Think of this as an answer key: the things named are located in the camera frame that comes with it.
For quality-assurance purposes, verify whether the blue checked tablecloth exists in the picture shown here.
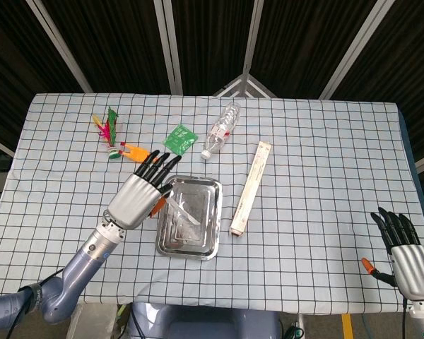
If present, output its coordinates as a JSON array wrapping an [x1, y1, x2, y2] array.
[[0, 92, 424, 315]]

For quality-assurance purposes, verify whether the grey-blue robot torso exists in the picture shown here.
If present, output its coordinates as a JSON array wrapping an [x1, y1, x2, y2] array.
[[129, 302, 283, 339]]

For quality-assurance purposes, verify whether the white partition foot brace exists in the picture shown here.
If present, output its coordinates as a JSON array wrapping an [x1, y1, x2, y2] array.
[[213, 71, 278, 98]]

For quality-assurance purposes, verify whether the black arm strap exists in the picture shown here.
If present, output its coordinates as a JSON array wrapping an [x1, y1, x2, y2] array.
[[18, 282, 43, 314]]

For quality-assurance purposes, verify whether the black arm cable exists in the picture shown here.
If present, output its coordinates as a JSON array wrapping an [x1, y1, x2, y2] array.
[[5, 268, 65, 339]]

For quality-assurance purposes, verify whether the colourful feather shuttlecock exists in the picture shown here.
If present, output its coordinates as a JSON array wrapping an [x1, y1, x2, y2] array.
[[92, 107, 124, 162]]

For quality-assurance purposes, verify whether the green foil packet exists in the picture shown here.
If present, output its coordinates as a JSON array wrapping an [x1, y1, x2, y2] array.
[[162, 124, 199, 156]]

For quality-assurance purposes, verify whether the metal tray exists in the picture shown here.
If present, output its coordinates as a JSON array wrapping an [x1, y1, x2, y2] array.
[[155, 174, 223, 261]]

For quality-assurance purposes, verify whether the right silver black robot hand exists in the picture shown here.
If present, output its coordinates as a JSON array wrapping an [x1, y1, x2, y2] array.
[[360, 207, 424, 302]]

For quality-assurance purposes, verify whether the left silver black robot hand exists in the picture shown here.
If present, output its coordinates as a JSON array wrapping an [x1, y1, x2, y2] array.
[[105, 150, 182, 231]]

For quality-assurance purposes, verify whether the yellow rubber chicken toy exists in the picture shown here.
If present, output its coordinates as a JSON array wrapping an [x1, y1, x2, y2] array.
[[119, 141, 160, 164]]

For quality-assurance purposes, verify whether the clear plastic water bottle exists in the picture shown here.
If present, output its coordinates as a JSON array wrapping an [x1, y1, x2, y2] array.
[[200, 101, 242, 160]]

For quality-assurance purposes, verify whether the long beige cardboard box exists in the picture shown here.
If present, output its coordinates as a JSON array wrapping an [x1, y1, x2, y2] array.
[[228, 141, 272, 237]]

